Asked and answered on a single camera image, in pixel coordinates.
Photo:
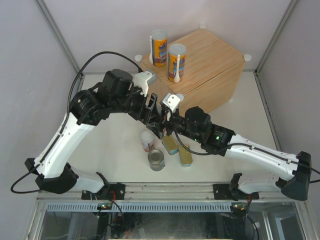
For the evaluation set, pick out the black base bracket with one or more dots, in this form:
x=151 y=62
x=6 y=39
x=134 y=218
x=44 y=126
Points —
x=221 y=192
x=114 y=191

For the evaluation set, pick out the black right base bracket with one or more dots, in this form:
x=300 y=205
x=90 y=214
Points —
x=221 y=192

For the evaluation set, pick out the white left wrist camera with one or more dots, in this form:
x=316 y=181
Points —
x=143 y=80

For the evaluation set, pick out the orange tall can with spoon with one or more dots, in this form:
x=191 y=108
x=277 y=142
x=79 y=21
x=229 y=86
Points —
x=159 y=42

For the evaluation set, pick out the blue rectangular spam tin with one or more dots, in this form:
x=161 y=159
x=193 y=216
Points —
x=185 y=156

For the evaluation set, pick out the orange can with white spoon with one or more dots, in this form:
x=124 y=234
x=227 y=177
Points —
x=176 y=62

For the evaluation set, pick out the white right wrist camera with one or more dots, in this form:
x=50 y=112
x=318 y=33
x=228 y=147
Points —
x=172 y=101

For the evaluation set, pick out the silver round tin can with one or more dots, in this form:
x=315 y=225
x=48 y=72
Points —
x=156 y=160

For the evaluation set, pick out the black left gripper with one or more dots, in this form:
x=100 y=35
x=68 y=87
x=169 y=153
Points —
x=146 y=116

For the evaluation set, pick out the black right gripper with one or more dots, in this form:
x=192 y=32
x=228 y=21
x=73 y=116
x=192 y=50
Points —
x=175 y=112

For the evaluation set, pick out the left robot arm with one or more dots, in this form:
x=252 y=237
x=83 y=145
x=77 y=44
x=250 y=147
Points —
x=119 y=92

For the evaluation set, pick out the grey perforated cable tray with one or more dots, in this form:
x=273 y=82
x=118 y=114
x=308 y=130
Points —
x=142 y=207

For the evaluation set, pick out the wooden box counter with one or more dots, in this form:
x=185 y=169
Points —
x=211 y=72

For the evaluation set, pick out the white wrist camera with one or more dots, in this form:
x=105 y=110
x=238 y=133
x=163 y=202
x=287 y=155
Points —
x=172 y=101
x=143 y=80

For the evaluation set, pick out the aluminium frame rail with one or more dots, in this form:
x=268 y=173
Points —
x=162 y=192

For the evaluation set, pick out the white red can near front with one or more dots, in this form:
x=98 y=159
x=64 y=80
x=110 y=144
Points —
x=147 y=141

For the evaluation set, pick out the black left base bracket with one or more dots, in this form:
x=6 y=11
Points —
x=114 y=191

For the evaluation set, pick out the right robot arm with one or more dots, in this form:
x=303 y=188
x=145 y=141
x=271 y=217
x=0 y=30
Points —
x=289 y=173

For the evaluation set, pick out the teal rectangular tin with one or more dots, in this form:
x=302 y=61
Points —
x=170 y=145

